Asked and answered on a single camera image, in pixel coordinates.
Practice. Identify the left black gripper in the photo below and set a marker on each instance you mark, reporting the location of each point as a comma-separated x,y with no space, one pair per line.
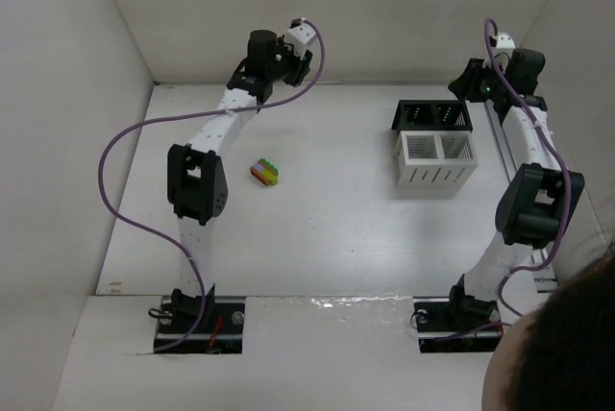
299,70

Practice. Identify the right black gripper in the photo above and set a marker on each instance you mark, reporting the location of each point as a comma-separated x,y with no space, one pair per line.
467,83

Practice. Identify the orange green lego stack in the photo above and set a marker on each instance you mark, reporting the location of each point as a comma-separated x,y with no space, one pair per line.
265,172

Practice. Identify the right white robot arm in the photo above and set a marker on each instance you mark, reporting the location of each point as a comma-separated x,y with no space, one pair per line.
536,208

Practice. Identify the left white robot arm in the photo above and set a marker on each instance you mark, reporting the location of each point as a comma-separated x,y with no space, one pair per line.
197,187

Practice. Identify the black slotted container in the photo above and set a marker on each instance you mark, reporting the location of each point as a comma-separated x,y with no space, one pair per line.
432,115

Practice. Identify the white slotted container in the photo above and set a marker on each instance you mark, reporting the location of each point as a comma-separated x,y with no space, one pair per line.
435,159

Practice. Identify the person's dark hair head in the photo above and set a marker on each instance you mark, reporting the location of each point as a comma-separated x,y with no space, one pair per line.
561,355

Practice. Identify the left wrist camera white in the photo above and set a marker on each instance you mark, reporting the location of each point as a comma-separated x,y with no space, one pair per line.
300,36

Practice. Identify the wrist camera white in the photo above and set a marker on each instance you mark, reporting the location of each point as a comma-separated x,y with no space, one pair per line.
502,46
300,36

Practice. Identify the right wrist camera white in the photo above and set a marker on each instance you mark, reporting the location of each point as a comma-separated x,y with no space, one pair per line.
502,46

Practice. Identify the aluminium rail right side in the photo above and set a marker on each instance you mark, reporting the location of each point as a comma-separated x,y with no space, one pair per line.
509,152

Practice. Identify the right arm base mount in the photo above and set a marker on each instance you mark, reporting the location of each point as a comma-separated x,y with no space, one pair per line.
439,330

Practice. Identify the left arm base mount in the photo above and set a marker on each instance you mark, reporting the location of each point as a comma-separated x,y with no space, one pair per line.
220,333

